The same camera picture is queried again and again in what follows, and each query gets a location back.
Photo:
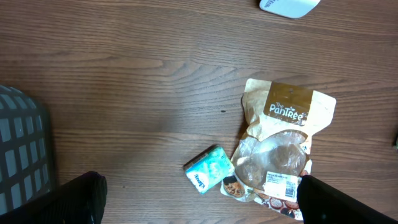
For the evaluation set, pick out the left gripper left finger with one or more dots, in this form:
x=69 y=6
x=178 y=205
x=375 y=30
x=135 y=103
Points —
x=81 y=200

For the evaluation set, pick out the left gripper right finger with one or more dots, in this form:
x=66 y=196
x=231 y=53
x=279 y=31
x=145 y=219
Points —
x=321 y=203

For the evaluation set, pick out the brown snack pouch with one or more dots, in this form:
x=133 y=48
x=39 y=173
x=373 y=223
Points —
x=274 y=152

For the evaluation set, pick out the small teal tissue pack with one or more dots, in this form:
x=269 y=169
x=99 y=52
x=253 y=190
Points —
x=208 y=168

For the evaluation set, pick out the white barcode scanner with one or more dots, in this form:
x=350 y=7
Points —
x=293 y=9

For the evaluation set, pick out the grey plastic shopping basket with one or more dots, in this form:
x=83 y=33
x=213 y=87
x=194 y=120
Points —
x=27 y=166

